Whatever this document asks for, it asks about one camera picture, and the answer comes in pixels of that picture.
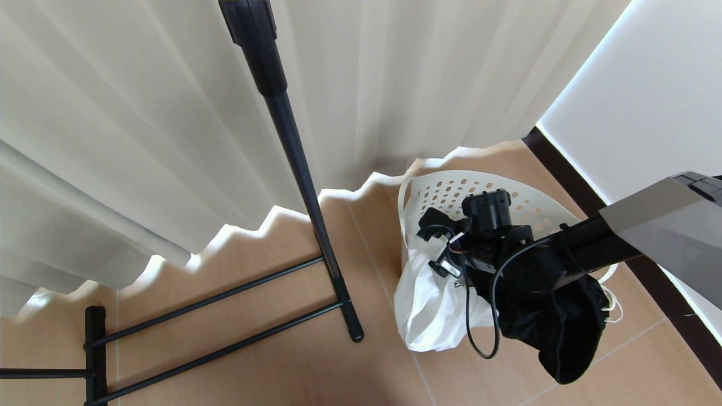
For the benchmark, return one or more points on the white laundry basket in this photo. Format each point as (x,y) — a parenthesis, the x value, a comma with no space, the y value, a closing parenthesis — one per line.
(445,192)

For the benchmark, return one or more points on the beige curtain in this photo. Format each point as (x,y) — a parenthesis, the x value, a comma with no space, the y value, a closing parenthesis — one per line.
(141,113)

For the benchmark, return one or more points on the black garment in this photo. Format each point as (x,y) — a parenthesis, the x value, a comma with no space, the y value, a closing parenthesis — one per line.
(564,332)

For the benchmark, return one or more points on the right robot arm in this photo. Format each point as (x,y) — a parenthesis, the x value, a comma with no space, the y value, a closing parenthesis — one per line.
(648,225)

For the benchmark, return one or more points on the white garment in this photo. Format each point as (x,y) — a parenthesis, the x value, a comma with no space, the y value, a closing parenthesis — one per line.
(428,316)

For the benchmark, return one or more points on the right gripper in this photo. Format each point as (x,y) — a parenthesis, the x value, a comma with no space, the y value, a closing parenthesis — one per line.
(471,268)

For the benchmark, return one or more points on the black clothes rack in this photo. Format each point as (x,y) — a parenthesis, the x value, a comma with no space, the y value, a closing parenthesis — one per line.
(265,62)

